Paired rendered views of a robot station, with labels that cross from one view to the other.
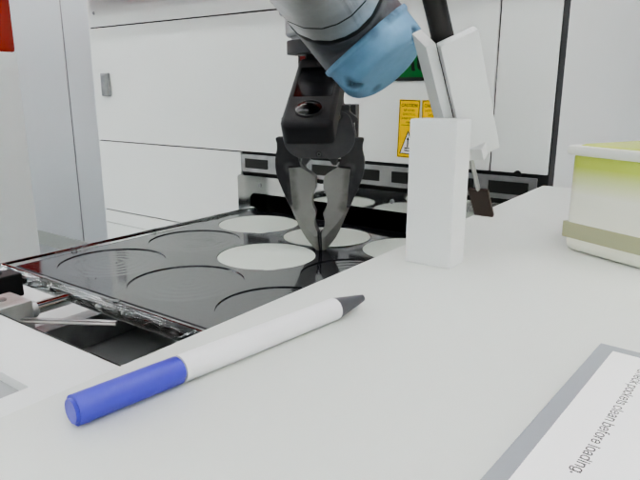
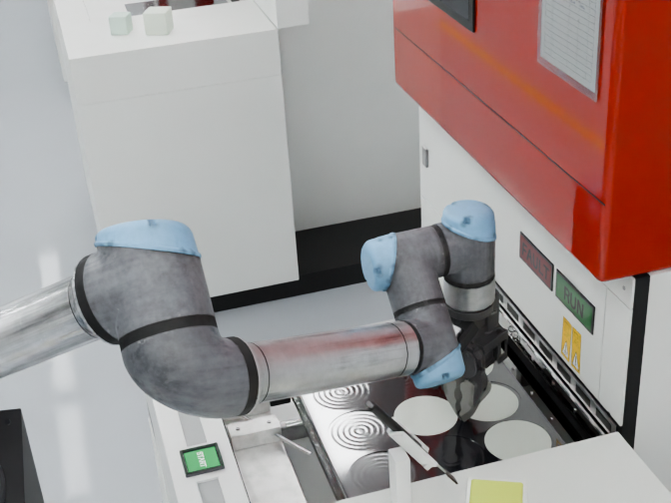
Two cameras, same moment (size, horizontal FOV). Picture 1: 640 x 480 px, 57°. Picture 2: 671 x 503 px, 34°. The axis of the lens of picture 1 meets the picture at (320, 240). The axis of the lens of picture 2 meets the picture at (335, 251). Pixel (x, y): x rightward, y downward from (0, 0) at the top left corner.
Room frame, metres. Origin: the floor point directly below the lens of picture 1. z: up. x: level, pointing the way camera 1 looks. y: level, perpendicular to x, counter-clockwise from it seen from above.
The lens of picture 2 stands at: (-0.55, -0.71, 1.97)
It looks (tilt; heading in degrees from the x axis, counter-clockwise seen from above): 29 degrees down; 39
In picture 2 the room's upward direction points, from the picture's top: 4 degrees counter-clockwise
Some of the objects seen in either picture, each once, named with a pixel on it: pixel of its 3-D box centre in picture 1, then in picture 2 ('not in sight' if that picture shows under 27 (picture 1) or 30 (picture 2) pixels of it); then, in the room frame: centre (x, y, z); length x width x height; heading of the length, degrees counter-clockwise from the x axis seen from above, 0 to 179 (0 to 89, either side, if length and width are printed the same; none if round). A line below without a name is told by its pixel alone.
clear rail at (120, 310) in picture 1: (116, 310); (316, 442); (0.44, 0.16, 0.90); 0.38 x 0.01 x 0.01; 54
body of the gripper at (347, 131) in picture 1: (323, 103); (471, 332); (0.63, 0.00, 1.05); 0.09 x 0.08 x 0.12; 173
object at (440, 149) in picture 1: (450, 148); (411, 461); (0.36, -0.08, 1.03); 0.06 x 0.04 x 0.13; 144
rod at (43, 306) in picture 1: (48, 304); (292, 424); (0.46, 0.22, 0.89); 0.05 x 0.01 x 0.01; 144
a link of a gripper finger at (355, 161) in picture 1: (341, 164); (472, 378); (0.60, -0.02, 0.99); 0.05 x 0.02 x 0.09; 83
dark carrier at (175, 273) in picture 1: (267, 257); (425, 416); (0.59, 0.05, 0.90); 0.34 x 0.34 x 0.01; 54
